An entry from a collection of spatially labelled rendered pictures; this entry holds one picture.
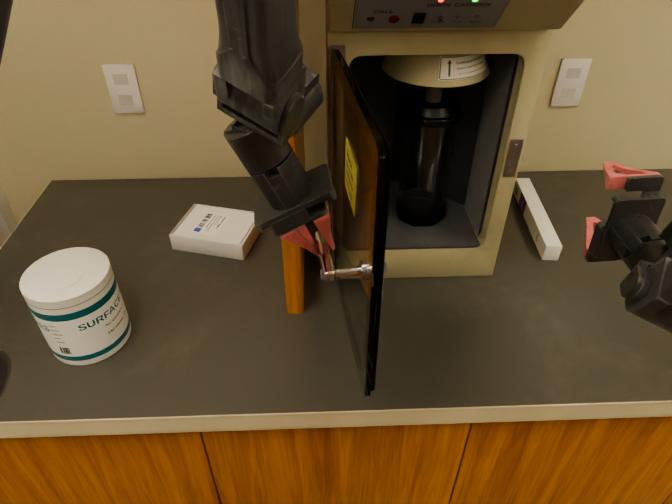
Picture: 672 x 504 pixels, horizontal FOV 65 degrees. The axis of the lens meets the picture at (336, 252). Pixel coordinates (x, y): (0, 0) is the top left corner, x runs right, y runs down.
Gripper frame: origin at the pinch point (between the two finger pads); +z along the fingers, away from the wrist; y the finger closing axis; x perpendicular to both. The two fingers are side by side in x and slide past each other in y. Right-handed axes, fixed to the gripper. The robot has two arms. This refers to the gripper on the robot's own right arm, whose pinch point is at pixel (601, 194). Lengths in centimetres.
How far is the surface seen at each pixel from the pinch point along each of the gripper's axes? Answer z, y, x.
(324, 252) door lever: -13.2, 2.7, 41.3
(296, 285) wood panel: 2, -17, 47
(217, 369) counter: -10, -23, 60
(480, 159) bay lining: 20.9, -5.0, 12.1
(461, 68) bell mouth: 14.2, 14.8, 19.2
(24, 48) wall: 55, 10, 105
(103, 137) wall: 55, -12, 95
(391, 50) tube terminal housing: 11.7, 19.0, 30.2
